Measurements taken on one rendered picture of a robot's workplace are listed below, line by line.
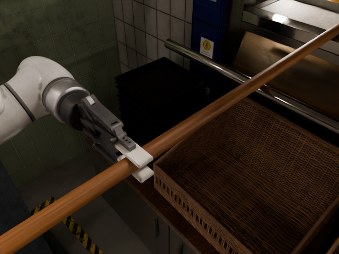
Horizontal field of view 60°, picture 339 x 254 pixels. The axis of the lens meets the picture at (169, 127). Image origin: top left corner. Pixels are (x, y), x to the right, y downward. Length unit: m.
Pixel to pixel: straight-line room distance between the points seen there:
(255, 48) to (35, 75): 0.83
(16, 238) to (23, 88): 0.34
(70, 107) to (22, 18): 1.11
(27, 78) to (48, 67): 0.05
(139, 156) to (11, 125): 0.31
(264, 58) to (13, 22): 1.17
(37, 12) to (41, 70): 1.01
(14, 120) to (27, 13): 1.05
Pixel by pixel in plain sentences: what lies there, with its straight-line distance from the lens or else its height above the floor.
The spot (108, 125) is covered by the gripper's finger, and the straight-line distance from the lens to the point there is 0.51.
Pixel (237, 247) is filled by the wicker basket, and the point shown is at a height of 0.70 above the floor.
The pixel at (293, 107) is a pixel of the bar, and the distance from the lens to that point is 0.73.
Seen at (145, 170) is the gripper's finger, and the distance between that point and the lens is 0.52.
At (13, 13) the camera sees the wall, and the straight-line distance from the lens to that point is 1.67.
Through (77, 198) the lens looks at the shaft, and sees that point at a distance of 0.47.
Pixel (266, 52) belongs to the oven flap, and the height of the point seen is 1.05.
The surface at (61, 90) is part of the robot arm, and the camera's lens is 0.64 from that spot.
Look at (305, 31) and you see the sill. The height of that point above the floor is 1.18.
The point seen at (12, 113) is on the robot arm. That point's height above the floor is 1.20.
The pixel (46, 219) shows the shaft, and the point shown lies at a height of 1.21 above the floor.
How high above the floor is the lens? 1.58
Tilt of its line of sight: 42 degrees down
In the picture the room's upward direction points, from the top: straight up
